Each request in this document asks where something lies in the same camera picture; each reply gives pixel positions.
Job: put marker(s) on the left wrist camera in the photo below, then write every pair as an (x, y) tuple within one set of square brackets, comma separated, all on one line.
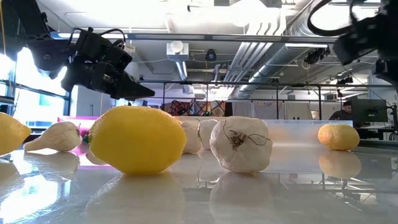
[(93, 43)]

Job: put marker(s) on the black metal rack frame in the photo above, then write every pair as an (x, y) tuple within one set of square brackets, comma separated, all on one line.
[(277, 93)]

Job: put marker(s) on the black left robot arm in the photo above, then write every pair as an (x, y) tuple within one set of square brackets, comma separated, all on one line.
[(46, 57)]

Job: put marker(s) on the black monitor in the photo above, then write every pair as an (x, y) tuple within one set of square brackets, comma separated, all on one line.
[(368, 110)]

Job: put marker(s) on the colourful patterned tapestry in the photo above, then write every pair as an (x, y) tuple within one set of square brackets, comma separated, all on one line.
[(214, 109)]

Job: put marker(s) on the pink plastic basket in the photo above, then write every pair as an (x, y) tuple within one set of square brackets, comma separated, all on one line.
[(77, 118)]

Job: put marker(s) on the white table mat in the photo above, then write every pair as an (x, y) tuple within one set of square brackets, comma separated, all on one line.
[(199, 199)]

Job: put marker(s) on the silver ventilation duct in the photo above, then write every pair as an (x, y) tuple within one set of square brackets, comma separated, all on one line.
[(267, 73)]

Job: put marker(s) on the white garlic bulb brown roots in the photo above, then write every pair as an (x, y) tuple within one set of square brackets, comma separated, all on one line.
[(242, 155)]

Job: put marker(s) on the black ceiling camera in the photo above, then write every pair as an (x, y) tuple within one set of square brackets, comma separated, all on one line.
[(211, 55)]

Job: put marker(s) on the large yellow lemon green tip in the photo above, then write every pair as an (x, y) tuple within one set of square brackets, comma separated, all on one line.
[(136, 140)]

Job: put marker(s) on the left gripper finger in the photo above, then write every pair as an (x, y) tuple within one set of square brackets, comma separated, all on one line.
[(130, 88)]

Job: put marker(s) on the person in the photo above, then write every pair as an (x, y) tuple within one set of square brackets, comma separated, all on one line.
[(342, 113)]

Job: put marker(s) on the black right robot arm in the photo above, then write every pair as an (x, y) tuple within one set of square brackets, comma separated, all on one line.
[(388, 31)]

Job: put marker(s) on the white ceiling unit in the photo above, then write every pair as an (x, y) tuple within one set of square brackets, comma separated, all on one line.
[(177, 51)]

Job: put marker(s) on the clear plastic basket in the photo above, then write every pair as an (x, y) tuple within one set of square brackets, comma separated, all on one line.
[(295, 133)]

